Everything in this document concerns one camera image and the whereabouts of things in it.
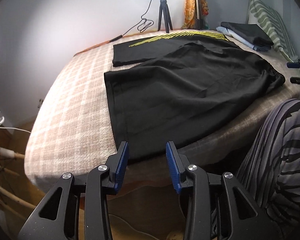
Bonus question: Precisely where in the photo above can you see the black shorts yellow stripes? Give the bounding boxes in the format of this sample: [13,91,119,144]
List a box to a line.
[104,32,285,163]

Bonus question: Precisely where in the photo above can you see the green striped white pillow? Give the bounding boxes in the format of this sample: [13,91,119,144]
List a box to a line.
[247,0,298,62]

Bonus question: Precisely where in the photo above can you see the folded black garment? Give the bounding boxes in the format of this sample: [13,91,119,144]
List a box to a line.
[220,22,274,47]

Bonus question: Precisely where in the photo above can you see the wooden chair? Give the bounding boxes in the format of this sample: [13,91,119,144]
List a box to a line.
[0,147,36,220]

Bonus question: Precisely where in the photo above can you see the zebra striped trouser leg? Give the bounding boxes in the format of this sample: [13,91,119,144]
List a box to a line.
[237,99,300,235]

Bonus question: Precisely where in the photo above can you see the checkered beige bed blanket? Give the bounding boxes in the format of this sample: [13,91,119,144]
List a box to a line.
[24,43,300,192]

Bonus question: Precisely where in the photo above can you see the folded blue garment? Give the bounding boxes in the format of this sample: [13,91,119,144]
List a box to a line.
[216,27,271,52]

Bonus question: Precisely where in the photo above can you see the silver folded tripod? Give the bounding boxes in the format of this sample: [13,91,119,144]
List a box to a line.
[195,0,203,30]

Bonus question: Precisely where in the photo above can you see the orange patterned scarf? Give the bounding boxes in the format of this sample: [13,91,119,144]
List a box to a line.
[181,0,209,30]

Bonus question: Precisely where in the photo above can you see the small black tripod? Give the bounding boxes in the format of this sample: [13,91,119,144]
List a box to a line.
[158,0,173,34]

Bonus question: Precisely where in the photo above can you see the white lamp cable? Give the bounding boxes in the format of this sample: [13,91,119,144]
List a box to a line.
[0,126,32,134]

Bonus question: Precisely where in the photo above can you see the black power cable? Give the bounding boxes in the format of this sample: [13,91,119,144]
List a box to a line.
[109,0,156,43]

